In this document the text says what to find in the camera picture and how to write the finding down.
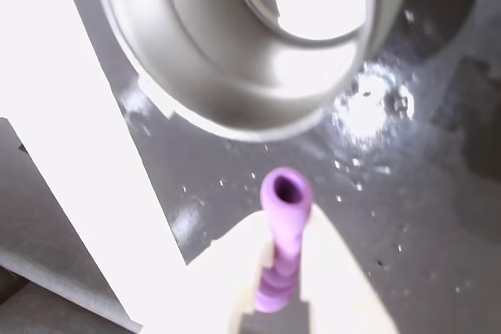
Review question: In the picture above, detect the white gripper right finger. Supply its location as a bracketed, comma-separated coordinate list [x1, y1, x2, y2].
[296, 207, 397, 334]

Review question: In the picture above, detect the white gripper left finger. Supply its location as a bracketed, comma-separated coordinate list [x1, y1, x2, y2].
[142, 211, 276, 334]

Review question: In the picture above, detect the purple ribbed pen grip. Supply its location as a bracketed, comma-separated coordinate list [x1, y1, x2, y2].
[253, 167, 314, 315]

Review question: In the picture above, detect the black glossy mat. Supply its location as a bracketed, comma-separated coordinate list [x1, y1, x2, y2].
[54, 0, 501, 334]

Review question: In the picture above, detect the pale green steel-lined mug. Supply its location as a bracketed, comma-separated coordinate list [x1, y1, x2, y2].
[91, 0, 420, 143]

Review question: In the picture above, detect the white base board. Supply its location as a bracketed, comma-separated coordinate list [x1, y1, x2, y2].
[0, 0, 189, 334]

